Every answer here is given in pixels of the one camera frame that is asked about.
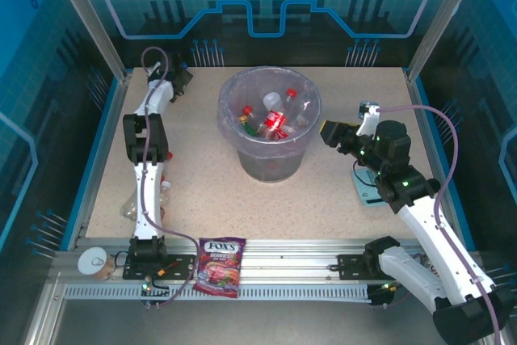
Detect mesh bin with plastic liner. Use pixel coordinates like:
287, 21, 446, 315
217, 65, 323, 156

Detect grey mesh waste bin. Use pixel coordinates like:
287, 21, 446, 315
217, 65, 323, 183

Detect teal calculator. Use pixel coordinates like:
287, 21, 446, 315
350, 169, 385, 208

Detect clear bottle white cap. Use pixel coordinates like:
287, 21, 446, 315
159, 175, 174, 221

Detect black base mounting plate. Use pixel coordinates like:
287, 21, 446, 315
337, 254, 376, 281
123, 254, 195, 281

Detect white snack packet red print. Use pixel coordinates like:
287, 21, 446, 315
422, 254, 440, 278

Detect blue table edge trim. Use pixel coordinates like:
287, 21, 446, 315
59, 76, 122, 251

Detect purple Fox's candy bag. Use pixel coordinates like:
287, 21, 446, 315
191, 237, 247, 300

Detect purple cable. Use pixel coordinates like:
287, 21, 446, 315
137, 46, 201, 309
377, 104, 504, 345

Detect aluminium frame post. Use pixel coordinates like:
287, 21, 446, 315
44, 0, 128, 82
405, 0, 485, 82

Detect aluminium frame rail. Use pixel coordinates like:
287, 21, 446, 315
50, 238, 485, 288

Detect slotted grey cable duct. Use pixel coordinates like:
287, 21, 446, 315
63, 284, 372, 302

